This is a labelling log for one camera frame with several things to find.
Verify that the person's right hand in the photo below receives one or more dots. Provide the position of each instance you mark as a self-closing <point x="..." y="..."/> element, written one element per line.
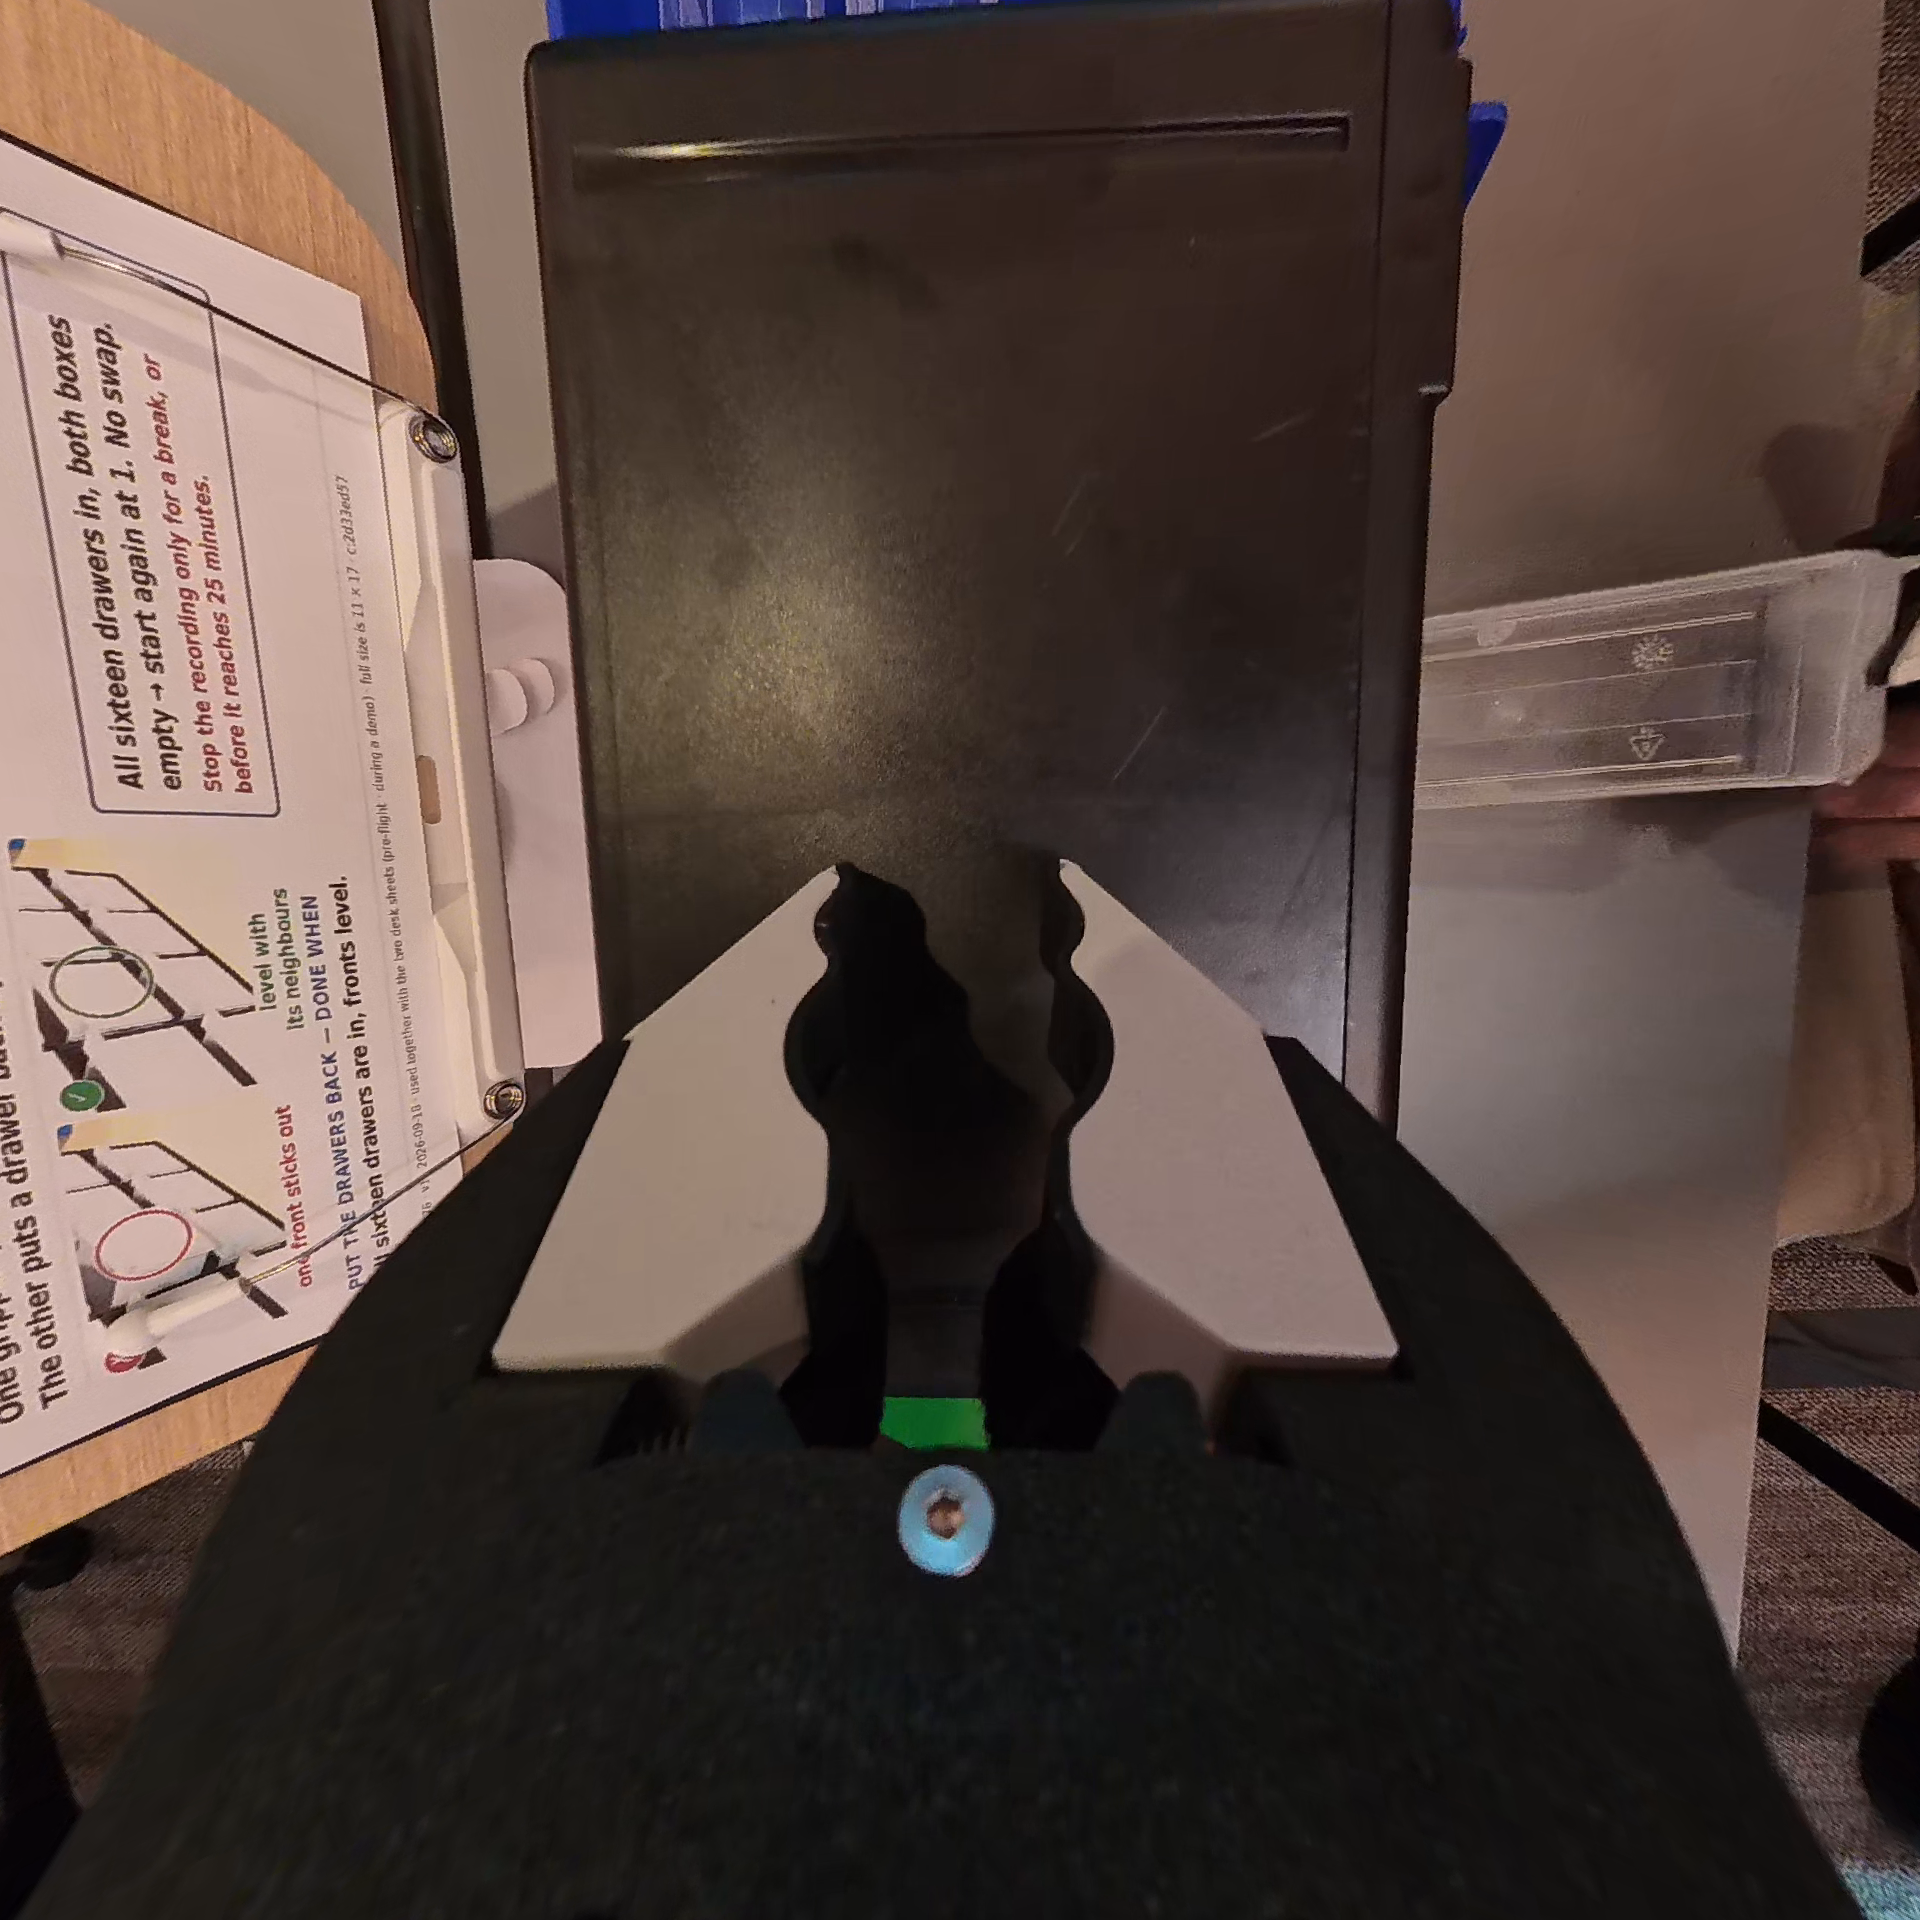
<point x="1874" y="817"/>

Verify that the black metal post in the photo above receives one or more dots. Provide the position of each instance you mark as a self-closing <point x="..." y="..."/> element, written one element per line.
<point x="421" y="226"/>

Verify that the green plastic bin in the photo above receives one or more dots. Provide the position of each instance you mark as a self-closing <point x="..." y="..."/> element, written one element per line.
<point x="928" y="1422"/>

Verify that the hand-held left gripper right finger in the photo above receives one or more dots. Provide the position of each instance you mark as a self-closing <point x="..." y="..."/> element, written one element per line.
<point x="1229" y="1203"/>

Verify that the clear plastic drawer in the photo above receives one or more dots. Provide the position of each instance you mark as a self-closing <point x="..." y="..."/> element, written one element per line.
<point x="1621" y="691"/>

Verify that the blue plastic bin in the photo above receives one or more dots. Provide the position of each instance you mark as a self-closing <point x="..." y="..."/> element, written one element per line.
<point x="1487" y="152"/>

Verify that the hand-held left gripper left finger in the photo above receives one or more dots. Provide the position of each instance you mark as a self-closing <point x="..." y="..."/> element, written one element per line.
<point x="677" y="1203"/>

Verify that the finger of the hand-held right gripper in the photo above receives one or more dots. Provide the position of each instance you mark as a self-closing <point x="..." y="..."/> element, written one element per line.
<point x="1903" y="644"/>

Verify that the white plastic peg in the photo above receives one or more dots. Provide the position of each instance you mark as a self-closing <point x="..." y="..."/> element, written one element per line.
<point x="29" y="231"/>
<point x="174" y="1311"/>

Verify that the white sign bracket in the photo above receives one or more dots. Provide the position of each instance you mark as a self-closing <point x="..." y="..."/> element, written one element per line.
<point x="524" y="673"/>

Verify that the black drawer cabinet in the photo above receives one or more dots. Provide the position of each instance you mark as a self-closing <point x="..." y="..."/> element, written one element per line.
<point x="975" y="523"/>

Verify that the printed instruction sheet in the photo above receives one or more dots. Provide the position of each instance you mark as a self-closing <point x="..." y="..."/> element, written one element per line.
<point x="179" y="603"/>

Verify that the instruction sheet poster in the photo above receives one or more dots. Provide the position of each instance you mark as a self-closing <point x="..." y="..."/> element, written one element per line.
<point x="400" y="753"/>

